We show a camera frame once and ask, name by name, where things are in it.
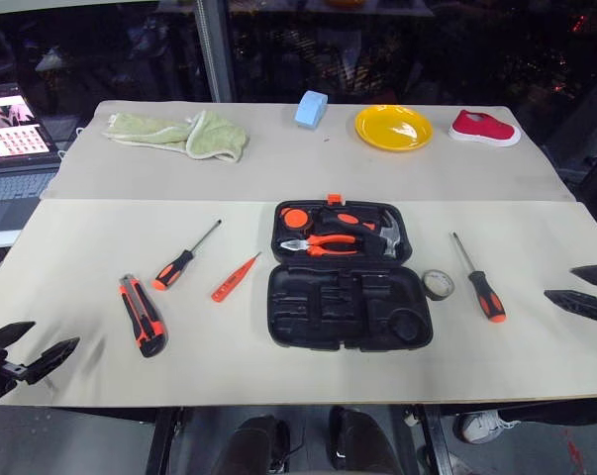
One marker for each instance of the grey window pillar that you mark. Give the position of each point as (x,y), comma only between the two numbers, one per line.
(216,49)

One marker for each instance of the orange black tape measure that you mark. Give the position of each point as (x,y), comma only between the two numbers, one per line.
(294,218)

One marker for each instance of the black electrical tape roll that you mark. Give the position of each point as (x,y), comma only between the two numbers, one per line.
(437,292)

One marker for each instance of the yellow plate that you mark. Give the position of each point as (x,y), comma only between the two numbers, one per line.
(393,128)

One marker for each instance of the white sneaker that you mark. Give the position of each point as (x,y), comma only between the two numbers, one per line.
(486,426)

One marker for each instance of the dark rounded shape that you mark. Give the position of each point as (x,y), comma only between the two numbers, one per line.
(360,443)
(251,445)

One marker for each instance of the green towel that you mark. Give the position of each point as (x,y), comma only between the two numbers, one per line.
(209,136)

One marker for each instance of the orange object behind glass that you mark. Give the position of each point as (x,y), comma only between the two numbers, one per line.
(345,2)

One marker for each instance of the red white shoe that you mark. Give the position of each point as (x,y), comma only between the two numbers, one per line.
(483,127)

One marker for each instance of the light blue block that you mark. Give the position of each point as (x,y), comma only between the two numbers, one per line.
(308,111)

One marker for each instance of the black plastic tool case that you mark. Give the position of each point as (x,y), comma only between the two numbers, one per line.
(347,312)

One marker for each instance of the orange voltage tester pen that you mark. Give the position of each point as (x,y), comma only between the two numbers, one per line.
(228,283)

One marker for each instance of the black table leg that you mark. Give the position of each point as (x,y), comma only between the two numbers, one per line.
(163,440)
(434,440)

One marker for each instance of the orange black utility knife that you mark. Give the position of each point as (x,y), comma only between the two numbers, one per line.
(142,316)

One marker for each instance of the grey open laptop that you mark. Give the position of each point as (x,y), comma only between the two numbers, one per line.
(11,188)

